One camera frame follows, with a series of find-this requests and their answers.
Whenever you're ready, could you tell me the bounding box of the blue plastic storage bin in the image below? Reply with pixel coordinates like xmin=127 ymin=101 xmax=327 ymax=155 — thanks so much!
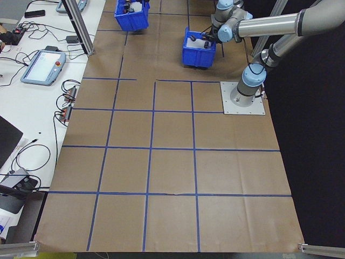
xmin=114 ymin=0 xmax=150 ymax=32
xmin=182 ymin=27 xmax=217 ymax=69

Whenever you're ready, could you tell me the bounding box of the grey teach pendant with screen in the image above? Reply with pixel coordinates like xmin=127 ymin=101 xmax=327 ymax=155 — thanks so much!
xmin=56 ymin=0 xmax=90 ymax=13
xmin=20 ymin=49 xmax=67 ymax=87

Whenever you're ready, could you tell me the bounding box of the black smartphone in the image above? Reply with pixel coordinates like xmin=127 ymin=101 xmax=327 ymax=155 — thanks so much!
xmin=24 ymin=9 xmax=46 ymax=18

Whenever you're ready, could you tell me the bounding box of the orange and black usb adapter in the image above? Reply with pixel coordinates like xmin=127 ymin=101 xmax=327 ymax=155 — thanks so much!
xmin=59 ymin=106 xmax=73 ymax=124
xmin=64 ymin=85 xmax=79 ymax=103

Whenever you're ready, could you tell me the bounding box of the red and black electronics board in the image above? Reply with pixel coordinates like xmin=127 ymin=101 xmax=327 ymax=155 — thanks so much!
xmin=12 ymin=23 xmax=27 ymax=36

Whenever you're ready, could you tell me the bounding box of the black fabric cover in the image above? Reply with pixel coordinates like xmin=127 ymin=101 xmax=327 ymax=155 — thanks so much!
xmin=250 ymin=0 xmax=345 ymax=246

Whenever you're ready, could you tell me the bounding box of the white side table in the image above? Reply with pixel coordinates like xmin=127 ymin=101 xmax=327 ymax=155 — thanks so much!
xmin=0 ymin=0 xmax=107 ymax=191

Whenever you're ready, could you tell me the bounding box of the black laptop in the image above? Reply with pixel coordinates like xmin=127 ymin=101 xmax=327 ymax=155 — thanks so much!
xmin=0 ymin=115 xmax=24 ymax=169

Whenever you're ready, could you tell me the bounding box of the black flat device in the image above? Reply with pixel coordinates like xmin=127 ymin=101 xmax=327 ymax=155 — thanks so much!
xmin=16 ymin=176 xmax=39 ymax=190

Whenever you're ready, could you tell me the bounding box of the grey usb hub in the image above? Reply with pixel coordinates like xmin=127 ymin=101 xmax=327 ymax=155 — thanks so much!
xmin=0 ymin=167 xmax=30 ymax=189

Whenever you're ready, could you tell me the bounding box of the white carton with blue print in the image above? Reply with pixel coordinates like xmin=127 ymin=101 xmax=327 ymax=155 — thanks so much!
xmin=0 ymin=212 xmax=12 ymax=238

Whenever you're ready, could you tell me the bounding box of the metal frame bar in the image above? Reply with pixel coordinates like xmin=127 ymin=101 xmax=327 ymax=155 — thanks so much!
xmin=252 ymin=0 xmax=288 ymax=57

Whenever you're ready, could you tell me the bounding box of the aluminium profile post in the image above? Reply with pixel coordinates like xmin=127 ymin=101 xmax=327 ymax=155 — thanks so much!
xmin=61 ymin=0 xmax=95 ymax=56

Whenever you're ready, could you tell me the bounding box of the black cable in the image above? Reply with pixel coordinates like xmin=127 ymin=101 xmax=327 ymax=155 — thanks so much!
xmin=15 ymin=21 xmax=91 ymax=64
xmin=52 ymin=110 xmax=68 ymax=188
xmin=12 ymin=138 xmax=52 ymax=173
xmin=56 ymin=78 xmax=81 ymax=108

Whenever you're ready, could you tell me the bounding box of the aluminium profile rail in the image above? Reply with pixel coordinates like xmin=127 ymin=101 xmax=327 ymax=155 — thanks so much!
xmin=0 ymin=240 xmax=41 ymax=257
xmin=297 ymin=242 xmax=345 ymax=258

